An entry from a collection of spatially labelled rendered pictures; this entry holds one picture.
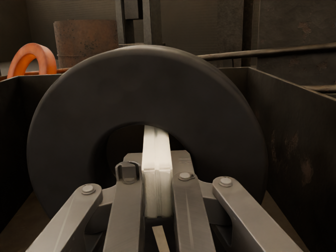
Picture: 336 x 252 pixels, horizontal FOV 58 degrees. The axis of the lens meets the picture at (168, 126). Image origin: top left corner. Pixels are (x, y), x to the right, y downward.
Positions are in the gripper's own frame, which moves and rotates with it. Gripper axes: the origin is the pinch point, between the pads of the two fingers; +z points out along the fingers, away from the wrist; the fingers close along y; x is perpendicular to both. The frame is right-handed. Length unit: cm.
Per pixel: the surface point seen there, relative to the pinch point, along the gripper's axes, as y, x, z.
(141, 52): -0.6, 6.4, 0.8
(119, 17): -65, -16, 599
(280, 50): 20.3, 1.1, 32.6
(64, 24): -77, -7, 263
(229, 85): 4.2, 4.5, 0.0
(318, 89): 21.3, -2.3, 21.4
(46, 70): -28, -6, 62
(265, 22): 18.6, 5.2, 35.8
